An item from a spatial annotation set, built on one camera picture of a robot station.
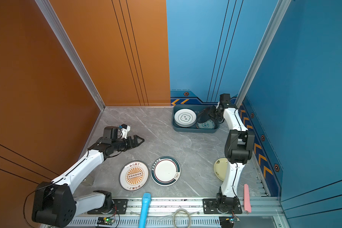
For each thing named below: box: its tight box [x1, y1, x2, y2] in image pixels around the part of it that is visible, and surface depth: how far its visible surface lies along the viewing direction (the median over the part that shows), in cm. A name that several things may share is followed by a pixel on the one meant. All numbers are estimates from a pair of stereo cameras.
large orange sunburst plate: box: [119, 160, 150, 192], surface depth 85 cm
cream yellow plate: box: [213, 157, 228, 182], surface depth 90 cm
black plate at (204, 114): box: [196, 105, 217, 124], surface depth 101 cm
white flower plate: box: [173, 108, 197, 128], surface depth 111 cm
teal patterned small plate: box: [195, 119, 216, 130], surface depth 107 cm
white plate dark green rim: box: [151, 155, 181, 187], surface depth 87 cm
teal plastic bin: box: [171, 104, 220, 134], surface depth 107 cm
